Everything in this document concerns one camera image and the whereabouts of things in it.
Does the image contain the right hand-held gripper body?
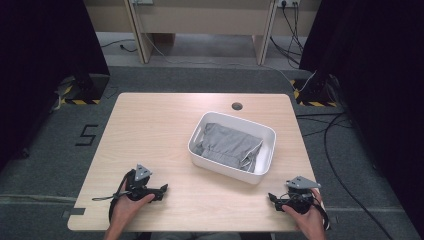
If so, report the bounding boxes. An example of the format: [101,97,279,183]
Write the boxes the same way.
[280,175,322,215]

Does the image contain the thin grey gripper cord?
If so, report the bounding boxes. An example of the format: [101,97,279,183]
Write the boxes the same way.
[92,194,118,202]

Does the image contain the long black floor cable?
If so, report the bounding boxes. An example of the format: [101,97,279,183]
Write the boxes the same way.
[295,111,396,240]

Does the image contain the beige desk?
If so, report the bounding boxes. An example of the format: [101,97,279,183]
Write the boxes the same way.
[83,0,323,66]

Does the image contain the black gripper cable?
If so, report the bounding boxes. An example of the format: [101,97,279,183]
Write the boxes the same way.
[312,188,332,232]
[108,170,136,223]

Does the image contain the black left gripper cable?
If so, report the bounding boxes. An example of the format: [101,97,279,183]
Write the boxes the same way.
[108,170,136,223]

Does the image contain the white plastic bin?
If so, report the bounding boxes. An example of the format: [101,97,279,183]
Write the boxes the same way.
[187,111,277,185]

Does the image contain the black stand base striped tape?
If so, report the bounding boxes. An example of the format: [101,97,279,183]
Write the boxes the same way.
[289,78,339,108]
[54,73,111,106]

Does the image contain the person's lap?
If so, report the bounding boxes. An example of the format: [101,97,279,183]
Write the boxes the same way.
[149,231,241,240]

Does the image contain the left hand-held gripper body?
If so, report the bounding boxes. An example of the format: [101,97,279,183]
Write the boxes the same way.
[125,163,158,203]

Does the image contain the person's left hand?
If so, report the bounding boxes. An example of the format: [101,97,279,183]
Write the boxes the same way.
[109,181,157,230]

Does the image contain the short black floor cable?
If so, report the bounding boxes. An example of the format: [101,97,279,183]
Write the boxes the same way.
[100,39,138,54]

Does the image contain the black socket cable bundle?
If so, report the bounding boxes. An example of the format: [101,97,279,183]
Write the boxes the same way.
[269,1,306,69]

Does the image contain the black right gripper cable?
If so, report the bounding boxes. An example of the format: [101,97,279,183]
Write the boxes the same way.
[312,188,332,232]

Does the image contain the person's right hand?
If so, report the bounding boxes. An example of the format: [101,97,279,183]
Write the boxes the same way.
[281,188,329,235]

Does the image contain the grey pants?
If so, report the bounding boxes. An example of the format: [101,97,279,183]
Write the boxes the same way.
[193,122,264,174]

